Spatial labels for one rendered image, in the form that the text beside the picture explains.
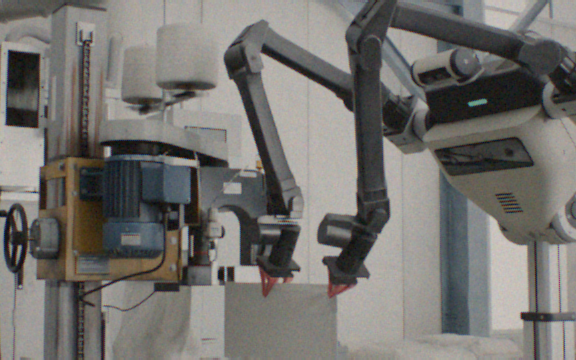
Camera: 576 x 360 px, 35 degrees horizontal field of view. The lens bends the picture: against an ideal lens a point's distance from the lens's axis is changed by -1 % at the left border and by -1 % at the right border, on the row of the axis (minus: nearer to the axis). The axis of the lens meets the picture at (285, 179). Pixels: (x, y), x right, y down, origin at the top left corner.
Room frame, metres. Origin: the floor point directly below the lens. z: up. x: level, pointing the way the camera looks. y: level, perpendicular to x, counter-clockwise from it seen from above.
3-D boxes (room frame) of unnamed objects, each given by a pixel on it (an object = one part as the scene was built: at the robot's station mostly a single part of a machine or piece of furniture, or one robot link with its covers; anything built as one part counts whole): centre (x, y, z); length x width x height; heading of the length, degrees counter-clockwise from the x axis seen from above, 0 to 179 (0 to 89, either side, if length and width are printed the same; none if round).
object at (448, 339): (5.88, -1.13, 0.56); 0.67 x 0.43 x 0.15; 33
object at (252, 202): (2.72, 0.21, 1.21); 0.30 x 0.25 x 0.30; 33
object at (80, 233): (2.50, 0.48, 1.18); 0.34 x 0.25 x 0.31; 123
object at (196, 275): (2.54, 0.25, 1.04); 0.08 x 0.06 x 0.05; 123
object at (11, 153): (4.70, 1.43, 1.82); 0.51 x 0.27 x 0.71; 33
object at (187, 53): (2.37, 0.26, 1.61); 0.17 x 0.17 x 0.17
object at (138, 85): (2.59, 0.40, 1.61); 0.15 x 0.14 x 0.17; 33
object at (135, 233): (2.29, 0.38, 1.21); 0.15 x 0.15 x 0.25
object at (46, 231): (2.39, 0.63, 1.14); 0.11 x 0.06 x 0.11; 33
